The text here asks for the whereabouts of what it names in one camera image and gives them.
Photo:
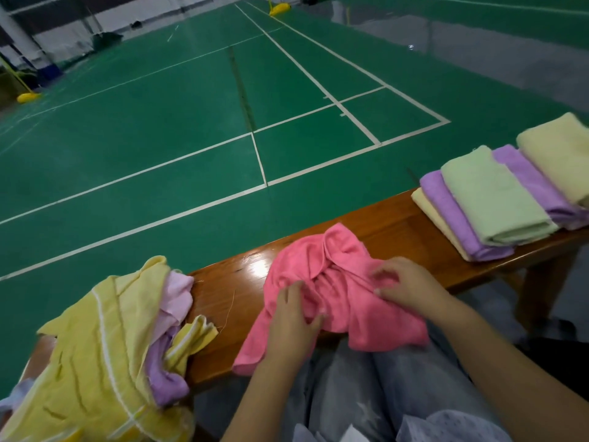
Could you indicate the brown wooden bench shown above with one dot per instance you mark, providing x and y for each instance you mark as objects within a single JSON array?
[{"x": 239, "y": 290}]

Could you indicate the hot pink towel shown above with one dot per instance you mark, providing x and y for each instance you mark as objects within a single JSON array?
[{"x": 340, "y": 280}]

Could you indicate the pale yellow towel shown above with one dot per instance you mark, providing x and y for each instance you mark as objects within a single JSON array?
[
  {"x": 561, "y": 152},
  {"x": 92, "y": 363},
  {"x": 431, "y": 216}
]

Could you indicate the purple towel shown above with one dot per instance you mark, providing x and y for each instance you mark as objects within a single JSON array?
[
  {"x": 538, "y": 184},
  {"x": 449, "y": 221},
  {"x": 164, "y": 377}
]

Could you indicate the light green striped towel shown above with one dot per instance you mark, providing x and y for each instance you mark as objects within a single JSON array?
[{"x": 497, "y": 198}]

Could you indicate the person's grey trousers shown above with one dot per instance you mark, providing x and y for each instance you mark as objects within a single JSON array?
[{"x": 396, "y": 386}]

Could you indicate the person's left forearm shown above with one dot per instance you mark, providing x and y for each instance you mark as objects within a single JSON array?
[{"x": 267, "y": 405}]

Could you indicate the light pink towel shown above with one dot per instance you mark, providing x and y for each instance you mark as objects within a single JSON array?
[{"x": 175, "y": 299}]

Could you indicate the person's right forearm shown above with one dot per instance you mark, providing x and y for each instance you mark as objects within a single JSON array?
[{"x": 515, "y": 377}]

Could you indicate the white blue towel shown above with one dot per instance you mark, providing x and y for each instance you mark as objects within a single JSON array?
[{"x": 14, "y": 396}]

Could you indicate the person's left hand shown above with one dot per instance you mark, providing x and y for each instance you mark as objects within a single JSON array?
[{"x": 290, "y": 334}]

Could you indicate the person's right hand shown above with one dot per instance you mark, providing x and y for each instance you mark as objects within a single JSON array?
[{"x": 414, "y": 288}]

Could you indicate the yellow white striped cloth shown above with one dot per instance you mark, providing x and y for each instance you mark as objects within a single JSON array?
[{"x": 193, "y": 336}]

